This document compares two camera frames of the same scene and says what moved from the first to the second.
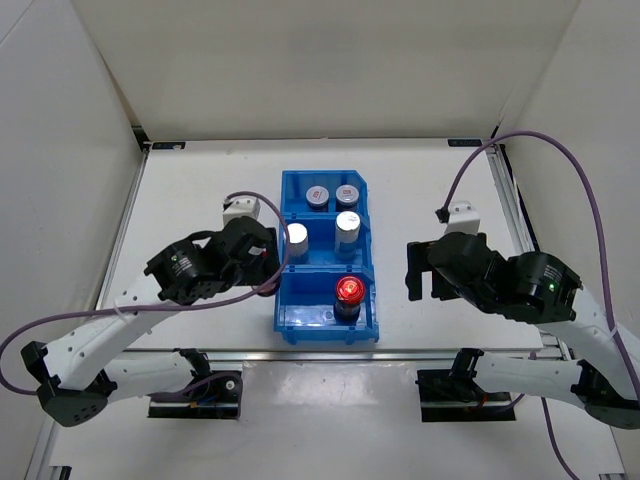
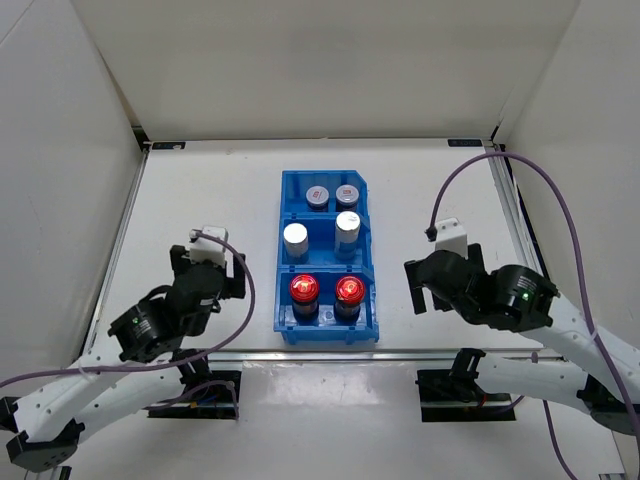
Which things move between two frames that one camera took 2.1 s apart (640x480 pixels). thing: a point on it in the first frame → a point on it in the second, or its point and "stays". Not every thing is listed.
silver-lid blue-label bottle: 298,243 stays
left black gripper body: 260,270 → 180,258
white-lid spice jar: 317,197 stays
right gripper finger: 441,288 → 440,304
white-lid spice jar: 347,196 stays
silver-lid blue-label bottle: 347,226 stays
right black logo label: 467,142 stays
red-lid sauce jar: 349,293 stays
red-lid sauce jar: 269,291 → 304,293
